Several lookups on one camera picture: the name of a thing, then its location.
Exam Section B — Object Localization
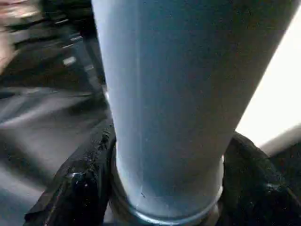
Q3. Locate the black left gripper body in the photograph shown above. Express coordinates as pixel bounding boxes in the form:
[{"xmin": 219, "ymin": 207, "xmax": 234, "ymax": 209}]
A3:
[{"xmin": 40, "ymin": 0, "xmax": 97, "ymax": 31}]

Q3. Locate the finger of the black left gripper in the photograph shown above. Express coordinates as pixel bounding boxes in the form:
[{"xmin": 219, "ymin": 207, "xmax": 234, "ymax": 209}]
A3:
[{"xmin": 61, "ymin": 26, "xmax": 108, "ymax": 95}]

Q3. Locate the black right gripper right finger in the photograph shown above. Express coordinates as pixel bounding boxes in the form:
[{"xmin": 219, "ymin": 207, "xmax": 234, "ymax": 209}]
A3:
[{"xmin": 219, "ymin": 132, "xmax": 301, "ymax": 226}]

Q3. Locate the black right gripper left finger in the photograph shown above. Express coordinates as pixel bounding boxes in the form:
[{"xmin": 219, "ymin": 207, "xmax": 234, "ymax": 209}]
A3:
[{"xmin": 24, "ymin": 121, "xmax": 118, "ymax": 226}]

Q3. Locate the white plastic table top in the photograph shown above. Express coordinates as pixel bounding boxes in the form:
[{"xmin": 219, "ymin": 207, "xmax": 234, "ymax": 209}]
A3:
[{"xmin": 235, "ymin": 9, "xmax": 301, "ymax": 158}]

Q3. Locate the white plastic table leg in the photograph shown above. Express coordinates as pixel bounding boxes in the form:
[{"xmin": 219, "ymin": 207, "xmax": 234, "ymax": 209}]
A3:
[{"xmin": 91, "ymin": 0, "xmax": 301, "ymax": 226}]

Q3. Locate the black mat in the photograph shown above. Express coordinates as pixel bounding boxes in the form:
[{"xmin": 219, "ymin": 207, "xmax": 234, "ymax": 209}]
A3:
[{"xmin": 0, "ymin": 28, "xmax": 301, "ymax": 226}]

